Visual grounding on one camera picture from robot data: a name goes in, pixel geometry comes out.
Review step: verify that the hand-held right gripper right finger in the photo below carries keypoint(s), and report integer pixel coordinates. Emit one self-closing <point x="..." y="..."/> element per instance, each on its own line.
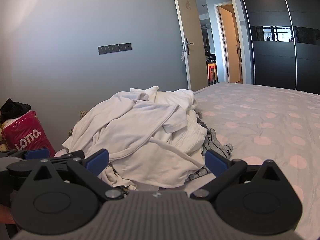
<point x="215" y="162"/>

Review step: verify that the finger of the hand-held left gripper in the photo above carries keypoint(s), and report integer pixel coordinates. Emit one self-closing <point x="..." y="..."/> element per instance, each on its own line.
<point x="37" y="153"/>
<point x="66" y="155"/>

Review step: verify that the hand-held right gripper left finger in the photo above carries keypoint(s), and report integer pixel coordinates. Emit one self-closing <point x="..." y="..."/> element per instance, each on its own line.
<point x="97" y="161"/>

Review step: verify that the grey patterned garment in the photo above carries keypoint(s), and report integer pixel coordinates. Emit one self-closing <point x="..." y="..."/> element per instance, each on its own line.
<point x="220" y="145"/>

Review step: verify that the yellow soft toy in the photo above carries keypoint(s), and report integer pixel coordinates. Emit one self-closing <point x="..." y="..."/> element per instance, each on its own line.
<point x="3" y="146"/>

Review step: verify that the red plastic bag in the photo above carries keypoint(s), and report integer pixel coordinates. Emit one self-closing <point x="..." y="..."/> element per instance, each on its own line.
<point x="25" y="130"/>

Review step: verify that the white ribbed garment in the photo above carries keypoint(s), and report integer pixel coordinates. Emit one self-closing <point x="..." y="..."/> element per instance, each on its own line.
<point x="191" y="135"/>

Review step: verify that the brown striped cloth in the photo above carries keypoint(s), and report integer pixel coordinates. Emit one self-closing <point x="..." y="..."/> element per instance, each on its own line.
<point x="84" y="114"/>

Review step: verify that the black cloth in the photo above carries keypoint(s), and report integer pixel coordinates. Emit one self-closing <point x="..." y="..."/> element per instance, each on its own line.
<point x="13" y="108"/>

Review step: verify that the polka dot bed sheet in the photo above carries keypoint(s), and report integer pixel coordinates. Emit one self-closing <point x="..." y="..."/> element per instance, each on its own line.
<point x="262" y="120"/>

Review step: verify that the orange stool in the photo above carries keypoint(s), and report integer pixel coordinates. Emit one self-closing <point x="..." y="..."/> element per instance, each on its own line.
<point x="212" y="71"/>

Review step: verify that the small white hanging tag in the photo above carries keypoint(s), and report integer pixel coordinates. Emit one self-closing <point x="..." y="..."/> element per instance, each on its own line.
<point x="182" y="56"/>

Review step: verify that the dark sliding wardrobe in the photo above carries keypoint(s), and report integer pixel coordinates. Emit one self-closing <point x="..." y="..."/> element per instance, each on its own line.
<point x="272" y="62"/>

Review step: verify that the cream hallway door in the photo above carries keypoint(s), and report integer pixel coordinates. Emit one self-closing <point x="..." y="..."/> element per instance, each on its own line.
<point x="231" y="47"/>

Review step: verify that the cream bedroom door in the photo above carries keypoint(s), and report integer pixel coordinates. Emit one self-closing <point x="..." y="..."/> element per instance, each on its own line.
<point x="193" y="30"/>

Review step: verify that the pendant lamp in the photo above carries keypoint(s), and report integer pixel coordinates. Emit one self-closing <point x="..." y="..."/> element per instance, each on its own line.
<point x="206" y="26"/>

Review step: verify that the white door frame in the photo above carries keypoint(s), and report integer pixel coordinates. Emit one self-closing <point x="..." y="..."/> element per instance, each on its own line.
<point x="247" y="55"/>

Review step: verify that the grey wall switch panel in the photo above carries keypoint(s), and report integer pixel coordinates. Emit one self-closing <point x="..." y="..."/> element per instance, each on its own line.
<point x="115" y="48"/>

